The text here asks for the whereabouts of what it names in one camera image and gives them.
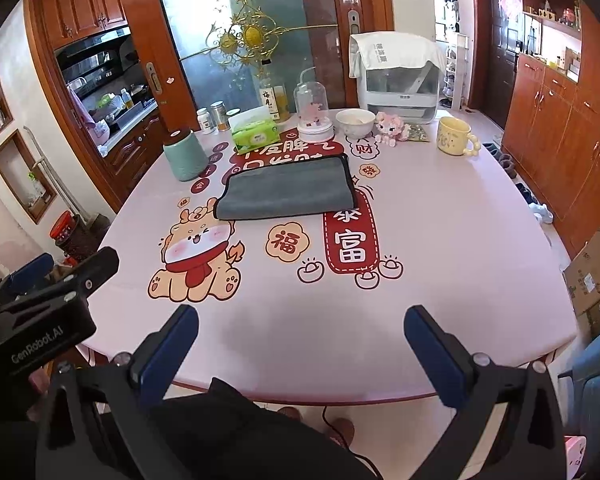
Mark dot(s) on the large cardboard box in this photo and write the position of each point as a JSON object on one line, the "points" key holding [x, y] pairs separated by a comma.
{"points": [[590, 267]]}

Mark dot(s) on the white pill bottle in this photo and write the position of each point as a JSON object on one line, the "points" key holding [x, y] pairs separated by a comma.
{"points": [[206, 121]]}

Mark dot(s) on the pink printed tablecloth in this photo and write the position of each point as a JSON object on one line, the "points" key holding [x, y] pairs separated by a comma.
{"points": [[430, 240]]}

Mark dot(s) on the teal lidded canister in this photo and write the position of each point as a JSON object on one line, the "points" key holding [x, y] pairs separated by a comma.
{"points": [[181, 157]]}

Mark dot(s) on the blue chair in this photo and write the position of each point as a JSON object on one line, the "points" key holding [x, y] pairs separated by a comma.
{"points": [[597, 375]]}

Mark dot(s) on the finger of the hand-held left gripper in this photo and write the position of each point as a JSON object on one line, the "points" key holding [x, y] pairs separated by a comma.
{"points": [[100, 262], [30, 267]]}

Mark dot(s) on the grey slippers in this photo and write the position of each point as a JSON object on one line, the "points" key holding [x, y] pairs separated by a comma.
{"points": [[505, 164]]}

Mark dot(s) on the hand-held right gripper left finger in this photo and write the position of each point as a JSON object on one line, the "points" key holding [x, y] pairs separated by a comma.
{"points": [[166, 352]]}

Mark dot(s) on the grey towel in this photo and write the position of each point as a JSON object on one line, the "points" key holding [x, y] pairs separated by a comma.
{"points": [[285, 187]]}

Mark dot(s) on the white shoe rack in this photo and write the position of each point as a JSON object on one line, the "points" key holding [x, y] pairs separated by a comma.
{"points": [[455, 72]]}

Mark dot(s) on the green tissue pack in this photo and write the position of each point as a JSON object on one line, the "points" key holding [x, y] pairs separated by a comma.
{"points": [[252, 137]]}

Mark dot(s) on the yellow mug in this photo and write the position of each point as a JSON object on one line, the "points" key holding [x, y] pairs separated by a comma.
{"points": [[454, 136]]}

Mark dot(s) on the glass liquor bottle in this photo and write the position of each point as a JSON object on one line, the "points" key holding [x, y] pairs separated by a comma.
{"points": [[273, 100]]}

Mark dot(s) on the small patterned packet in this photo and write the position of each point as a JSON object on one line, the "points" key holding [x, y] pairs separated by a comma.
{"points": [[419, 133]]}

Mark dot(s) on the frosted glass sliding door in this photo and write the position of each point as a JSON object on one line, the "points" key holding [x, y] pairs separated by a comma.
{"points": [[280, 20]]}

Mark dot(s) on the white cloth cover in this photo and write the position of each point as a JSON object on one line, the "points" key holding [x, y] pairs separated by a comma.
{"points": [[395, 52]]}

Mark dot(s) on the wooden wall cabinet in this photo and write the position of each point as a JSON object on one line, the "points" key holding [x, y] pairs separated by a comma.
{"points": [[560, 125]]}

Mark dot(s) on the wooden kitchen cupboard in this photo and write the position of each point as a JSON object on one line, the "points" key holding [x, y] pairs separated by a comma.
{"points": [[82, 10]]}

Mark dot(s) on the glass dome ornament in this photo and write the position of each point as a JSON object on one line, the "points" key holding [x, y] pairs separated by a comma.
{"points": [[314, 112]]}

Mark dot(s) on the white bowl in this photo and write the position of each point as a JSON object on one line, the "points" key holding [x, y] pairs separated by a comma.
{"points": [[355, 124]]}

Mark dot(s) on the pink plush toy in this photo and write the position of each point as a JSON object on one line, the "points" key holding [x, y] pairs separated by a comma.
{"points": [[392, 129]]}

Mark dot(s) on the pink kitchen pot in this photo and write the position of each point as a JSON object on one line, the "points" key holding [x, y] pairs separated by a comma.
{"points": [[98, 135]]}

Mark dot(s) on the black range hood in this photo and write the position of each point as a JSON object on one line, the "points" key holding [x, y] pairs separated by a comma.
{"points": [[92, 55]]}

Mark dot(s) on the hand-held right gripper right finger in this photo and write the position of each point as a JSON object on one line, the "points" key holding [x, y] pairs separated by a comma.
{"points": [[437, 360]]}

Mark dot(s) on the brown slipper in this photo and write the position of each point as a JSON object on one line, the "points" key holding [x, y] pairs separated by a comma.
{"points": [[343, 430], [290, 413]]}

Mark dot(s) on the white shoes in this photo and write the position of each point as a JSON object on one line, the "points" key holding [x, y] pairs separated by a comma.
{"points": [[541, 211]]}

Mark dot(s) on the glass spice jar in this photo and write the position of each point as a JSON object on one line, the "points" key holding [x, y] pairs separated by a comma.
{"points": [[220, 116]]}

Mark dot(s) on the gold door ornament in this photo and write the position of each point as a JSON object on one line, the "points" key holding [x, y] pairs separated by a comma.
{"points": [[245, 35]]}

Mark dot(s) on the red lidded jar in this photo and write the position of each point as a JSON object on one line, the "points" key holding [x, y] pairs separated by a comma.
{"points": [[64, 227]]}

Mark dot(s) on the dark entrance door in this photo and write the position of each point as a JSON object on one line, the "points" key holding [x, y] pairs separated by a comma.
{"points": [[502, 35]]}

